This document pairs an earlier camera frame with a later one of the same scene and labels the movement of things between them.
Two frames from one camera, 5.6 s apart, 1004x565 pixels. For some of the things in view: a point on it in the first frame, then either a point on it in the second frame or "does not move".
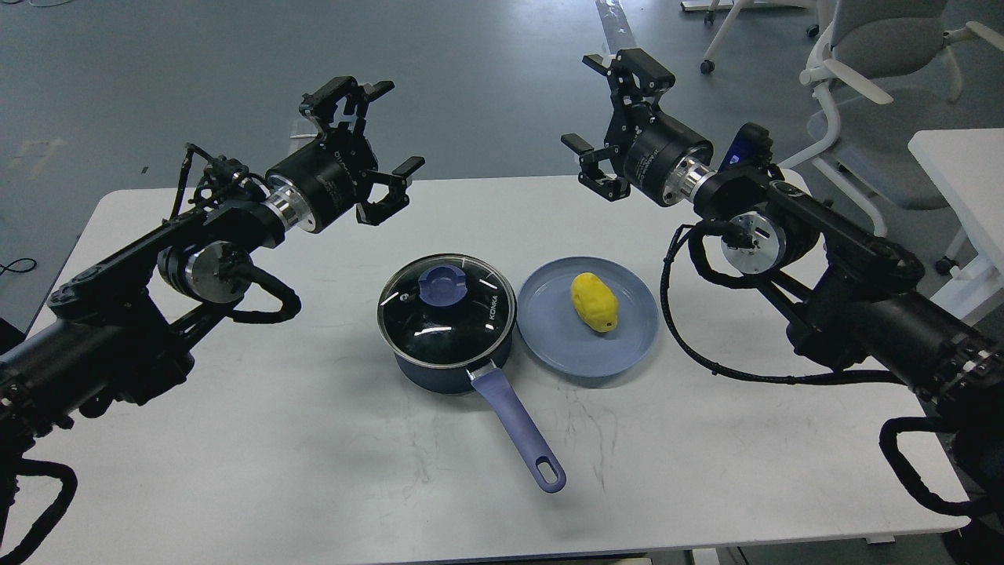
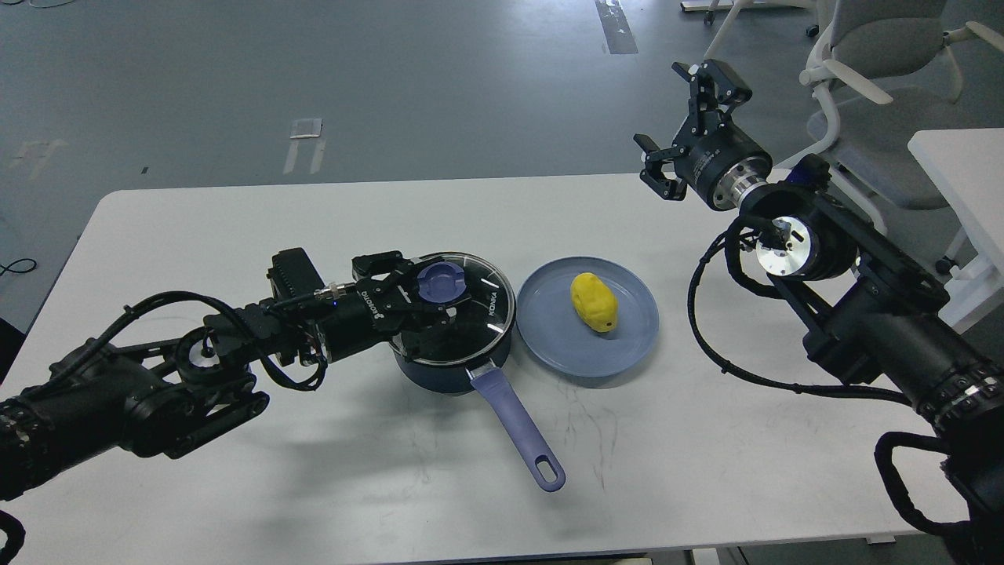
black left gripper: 318,184 -> 376,311
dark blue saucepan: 503,404 does not move
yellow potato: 594,301 does not move
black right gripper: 664,160 -> 718,158
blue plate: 554,335 does not move
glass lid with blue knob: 445,311 does not move
